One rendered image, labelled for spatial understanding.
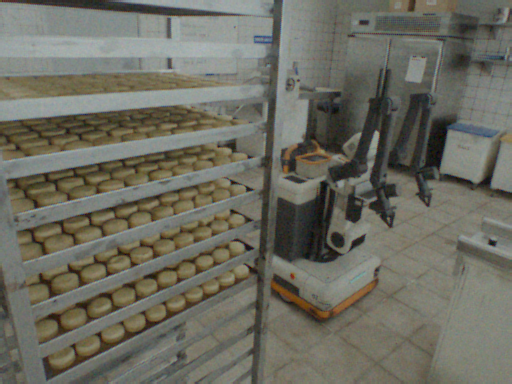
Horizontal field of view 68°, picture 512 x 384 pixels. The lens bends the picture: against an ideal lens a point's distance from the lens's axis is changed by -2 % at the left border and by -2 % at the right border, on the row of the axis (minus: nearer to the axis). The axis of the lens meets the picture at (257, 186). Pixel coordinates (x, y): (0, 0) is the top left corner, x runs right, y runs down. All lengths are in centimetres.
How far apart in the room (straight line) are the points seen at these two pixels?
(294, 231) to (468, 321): 106
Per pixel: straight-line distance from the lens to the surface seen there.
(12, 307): 77
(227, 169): 92
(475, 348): 198
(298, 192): 231
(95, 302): 95
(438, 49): 521
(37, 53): 69
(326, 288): 237
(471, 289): 186
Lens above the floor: 162
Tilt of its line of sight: 21 degrees down
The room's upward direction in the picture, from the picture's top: 3 degrees clockwise
